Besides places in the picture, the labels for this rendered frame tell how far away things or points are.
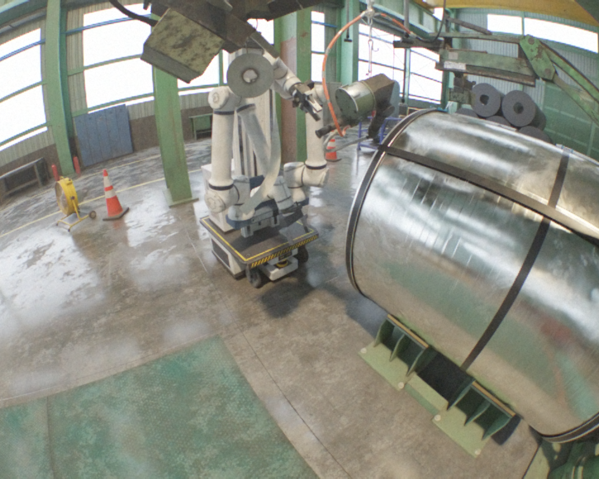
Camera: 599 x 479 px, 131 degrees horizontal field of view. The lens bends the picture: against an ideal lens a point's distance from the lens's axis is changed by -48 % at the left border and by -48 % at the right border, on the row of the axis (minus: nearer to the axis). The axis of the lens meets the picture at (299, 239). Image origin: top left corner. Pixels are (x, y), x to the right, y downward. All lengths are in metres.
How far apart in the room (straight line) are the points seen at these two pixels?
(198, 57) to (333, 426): 1.57
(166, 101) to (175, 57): 3.07
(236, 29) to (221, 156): 0.84
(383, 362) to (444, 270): 0.89
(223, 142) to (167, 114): 2.36
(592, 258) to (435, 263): 0.54
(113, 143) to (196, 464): 9.62
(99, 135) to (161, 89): 6.57
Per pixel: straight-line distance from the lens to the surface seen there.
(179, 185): 3.92
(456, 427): 1.62
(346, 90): 1.10
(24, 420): 2.26
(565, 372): 0.96
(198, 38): 0.71
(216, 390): 1.58
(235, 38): 0.81
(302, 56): 4.57
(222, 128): 1.44
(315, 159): 1.84
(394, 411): 1.55
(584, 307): 0.89
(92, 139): 10.16
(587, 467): 1.73
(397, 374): 1.64
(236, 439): 1.45
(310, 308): 1.90
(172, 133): 3.77
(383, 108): 1.25
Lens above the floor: 1.38
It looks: 31 degrees down
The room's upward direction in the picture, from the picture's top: straight up
